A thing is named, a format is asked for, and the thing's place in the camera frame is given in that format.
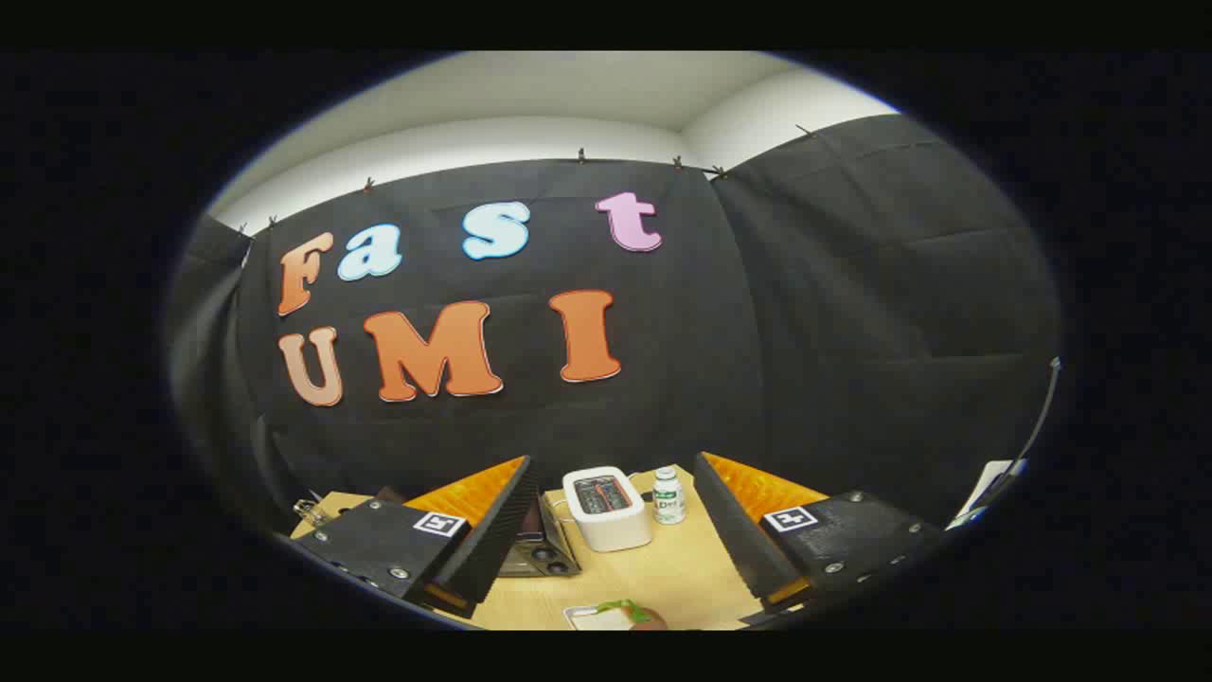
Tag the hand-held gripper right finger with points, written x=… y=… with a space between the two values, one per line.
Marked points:
x=734 y=530

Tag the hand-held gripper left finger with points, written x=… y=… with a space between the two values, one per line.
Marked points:
x=497 y=530

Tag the black toaster oven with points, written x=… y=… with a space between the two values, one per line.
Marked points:
x=546 y=559

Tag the lettuce sandwich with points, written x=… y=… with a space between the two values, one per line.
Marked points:
x=636 y=616

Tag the white pop-up toaster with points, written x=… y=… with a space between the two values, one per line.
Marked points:
x=606 y=516

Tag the white bottle green label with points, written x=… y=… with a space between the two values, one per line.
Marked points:
x=668 y=500

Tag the white plate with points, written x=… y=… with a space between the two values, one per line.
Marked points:
x=589 y=619

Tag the white flat panel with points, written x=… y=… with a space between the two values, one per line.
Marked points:
x=987 y=483

